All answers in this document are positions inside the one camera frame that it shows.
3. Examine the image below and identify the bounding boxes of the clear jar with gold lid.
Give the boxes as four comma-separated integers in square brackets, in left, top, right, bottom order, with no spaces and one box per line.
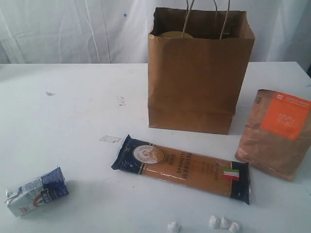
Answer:
[159,31,193,39]

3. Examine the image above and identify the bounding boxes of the spaghetti packet dark blue ends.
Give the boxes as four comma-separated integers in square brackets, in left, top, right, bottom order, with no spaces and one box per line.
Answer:
[111,135,250,204]

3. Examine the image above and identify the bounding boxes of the large brown paper shopping bag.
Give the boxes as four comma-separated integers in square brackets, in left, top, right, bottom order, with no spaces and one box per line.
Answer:
[148,7,255,134]

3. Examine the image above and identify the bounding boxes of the clear tape piece on table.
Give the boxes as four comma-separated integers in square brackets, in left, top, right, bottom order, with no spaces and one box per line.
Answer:
[100,135,121,143]

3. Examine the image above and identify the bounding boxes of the kraft pouch with orange label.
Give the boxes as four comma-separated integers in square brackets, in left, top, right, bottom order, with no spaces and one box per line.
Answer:
[235,89,311,181]

